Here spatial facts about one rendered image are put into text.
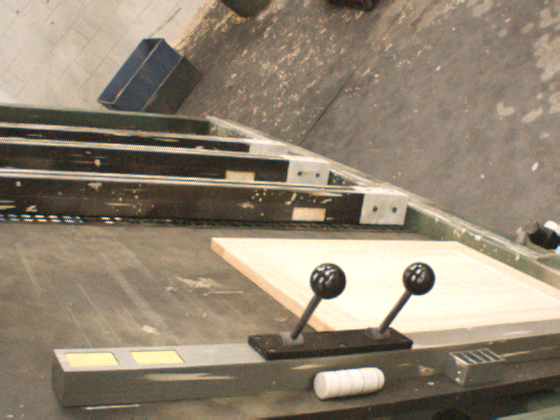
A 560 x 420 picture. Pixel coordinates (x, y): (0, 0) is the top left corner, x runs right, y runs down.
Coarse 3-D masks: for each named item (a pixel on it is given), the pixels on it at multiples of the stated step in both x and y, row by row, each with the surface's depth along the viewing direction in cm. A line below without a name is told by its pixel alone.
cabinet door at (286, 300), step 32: (224, 256) 129; (256, 256) 127; (288, 256) 131; (320, 256) 134; (352, 256) 137; (384, 256) 141; (416, 256) 144; (448, 256) 148; (480, 256) 151; (288, 288) 113; (352, 288) 119; (384, 288) 121; (448, 288) 127; (480, 288) 130; (512, 288) 133; (544, 288) 135; (320, 320) 102; (352, 320) 104; (416, 320) 108; (448, 320) 110; (480, 320) 112; (512, 320) 114
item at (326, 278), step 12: (324, 264) 78; (312, 276) 77; (324, 276) 77; (336, 276) 77; (312, 288) 78; (324, 288) 77; (336, 288) 77; (312, 300) 80; (312, 312) 81; (300, 324) 82; (276, 336) 84; (288, 336) 84; (300, 336) 84
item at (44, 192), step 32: (0, 192) 131; (32, 192) 134; (64, 192) 137; (96, 192) 140; (128, 192) 143; (160, 192) 146; (192, 192) 149; (224, 192) 153; (256, 192) 156; (288, 192) 160; (320, 192) 164; (352, 192) 168; (384, 192) 173
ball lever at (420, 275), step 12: (420, 264) 83; (408, 276) 83; (420, 276) 82; (432, 276) 83; (408, 288) 83; (420, 288) 83; (396, 312) 87; (384, 324) 89; (372, 336) 89; (384, 336) 90
